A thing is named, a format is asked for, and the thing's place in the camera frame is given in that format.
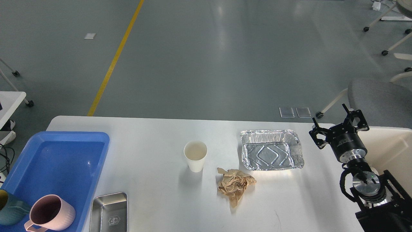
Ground teal ceramic mug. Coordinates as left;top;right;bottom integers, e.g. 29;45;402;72
0;189;32;226

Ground stainless steel tray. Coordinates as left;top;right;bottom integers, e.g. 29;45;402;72
89;192;128;232

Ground white side table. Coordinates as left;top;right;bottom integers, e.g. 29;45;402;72
0;70;34;127

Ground pink ribbed mug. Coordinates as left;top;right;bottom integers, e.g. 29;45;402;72
24;194;76;232

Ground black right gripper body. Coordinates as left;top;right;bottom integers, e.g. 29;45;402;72
328;125;368;162

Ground white paper cup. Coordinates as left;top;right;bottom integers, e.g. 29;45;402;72
183;140;208;173

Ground beige plastic bin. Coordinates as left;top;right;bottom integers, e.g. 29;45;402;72
358;126;412;195

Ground white chair base with casters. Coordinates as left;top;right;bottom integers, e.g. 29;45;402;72
363;0;412;73

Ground crumpled brown paper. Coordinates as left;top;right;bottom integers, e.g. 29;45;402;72
217;168;257;208

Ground black white sneaker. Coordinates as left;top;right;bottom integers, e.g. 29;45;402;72
0;119;16;145

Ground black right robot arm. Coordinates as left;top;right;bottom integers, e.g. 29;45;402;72
309;104;412;232

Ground aluminium foil tray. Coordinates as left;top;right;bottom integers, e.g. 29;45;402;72
240;129;304;171

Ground white cup in bin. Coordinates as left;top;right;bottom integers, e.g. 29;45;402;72
370;167;380;175

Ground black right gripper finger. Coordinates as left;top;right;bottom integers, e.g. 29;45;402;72
342;104;370;132
309;118;331;150

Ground black cable on floor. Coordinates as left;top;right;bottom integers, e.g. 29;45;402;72
0;144;15;176

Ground blue plastic tray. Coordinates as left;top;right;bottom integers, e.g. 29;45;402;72
2;131;109;232

